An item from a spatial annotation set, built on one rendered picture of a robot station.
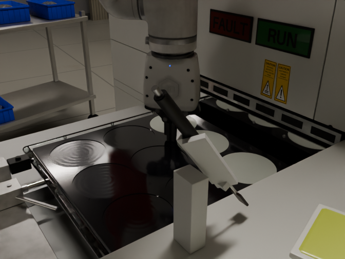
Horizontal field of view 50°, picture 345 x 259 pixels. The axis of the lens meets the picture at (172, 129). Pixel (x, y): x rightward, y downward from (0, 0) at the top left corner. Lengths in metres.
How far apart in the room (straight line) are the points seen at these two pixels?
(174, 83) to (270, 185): 0.26
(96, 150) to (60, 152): 0.07
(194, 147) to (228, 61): 0.47
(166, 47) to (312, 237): 0.40
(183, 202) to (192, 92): 0.33
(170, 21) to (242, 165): 0.27
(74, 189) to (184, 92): 0.25
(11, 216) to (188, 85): 0.35
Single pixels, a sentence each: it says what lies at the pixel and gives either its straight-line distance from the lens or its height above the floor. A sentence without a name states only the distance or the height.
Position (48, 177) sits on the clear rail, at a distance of 0.64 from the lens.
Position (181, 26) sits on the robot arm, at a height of 1.12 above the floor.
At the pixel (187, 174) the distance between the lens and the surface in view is 0.35.
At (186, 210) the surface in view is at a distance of 0.36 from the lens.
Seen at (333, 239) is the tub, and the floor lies 1.03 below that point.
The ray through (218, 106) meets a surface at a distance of 0.81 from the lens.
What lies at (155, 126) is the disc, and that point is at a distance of 0.78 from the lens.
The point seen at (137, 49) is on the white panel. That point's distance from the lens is 1.08.
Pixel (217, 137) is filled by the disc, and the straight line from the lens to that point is 0.74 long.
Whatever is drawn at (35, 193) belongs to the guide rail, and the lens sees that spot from 0.71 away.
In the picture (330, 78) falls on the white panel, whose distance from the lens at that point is 0.63.
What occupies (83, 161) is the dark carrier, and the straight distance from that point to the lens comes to 0.67.
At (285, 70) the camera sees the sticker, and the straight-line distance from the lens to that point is 0.68.
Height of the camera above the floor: 1.24
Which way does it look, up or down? 27 degrees down
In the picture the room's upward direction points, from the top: straight up
